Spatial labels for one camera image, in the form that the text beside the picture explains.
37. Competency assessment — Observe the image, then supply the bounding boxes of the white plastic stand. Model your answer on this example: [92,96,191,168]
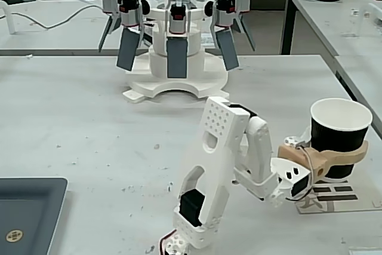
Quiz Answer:
[0,0,17,35]

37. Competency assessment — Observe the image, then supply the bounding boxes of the white carousel machine stand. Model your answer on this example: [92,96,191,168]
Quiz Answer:
[122,6,231,105]

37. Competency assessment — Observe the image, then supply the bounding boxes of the valve unit with dark paddle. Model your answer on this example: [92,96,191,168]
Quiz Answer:
[220,0,257,53]
[98,0,122,54]

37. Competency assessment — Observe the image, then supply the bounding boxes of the grey cable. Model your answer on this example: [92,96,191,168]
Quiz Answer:
[13,5,105,30]

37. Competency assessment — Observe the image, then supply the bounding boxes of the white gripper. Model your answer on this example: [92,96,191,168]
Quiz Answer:
[269,126,369,202]

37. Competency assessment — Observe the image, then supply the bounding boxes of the red black arm cable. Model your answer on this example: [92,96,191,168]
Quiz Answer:
[159,229,180,252]

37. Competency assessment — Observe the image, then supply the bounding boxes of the grey plastic tray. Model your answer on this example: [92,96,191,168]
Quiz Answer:
[0,177,69,255]

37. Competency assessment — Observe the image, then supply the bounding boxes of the dark metal table leg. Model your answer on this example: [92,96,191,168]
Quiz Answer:
[280,0,300,56]

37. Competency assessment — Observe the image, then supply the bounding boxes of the valve unit with grey paddle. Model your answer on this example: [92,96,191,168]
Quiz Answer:
[204,0,241,72]
[165,0,191,79]
[115,0,150,73]

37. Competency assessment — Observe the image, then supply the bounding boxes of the printed paper mat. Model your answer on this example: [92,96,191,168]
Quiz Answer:
[291,169,382,216]

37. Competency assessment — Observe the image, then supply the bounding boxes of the small printed label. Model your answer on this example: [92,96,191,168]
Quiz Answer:
[200,33,217,49]

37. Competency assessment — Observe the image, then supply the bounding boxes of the black paper cup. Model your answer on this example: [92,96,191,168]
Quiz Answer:
[309,97,374,183]

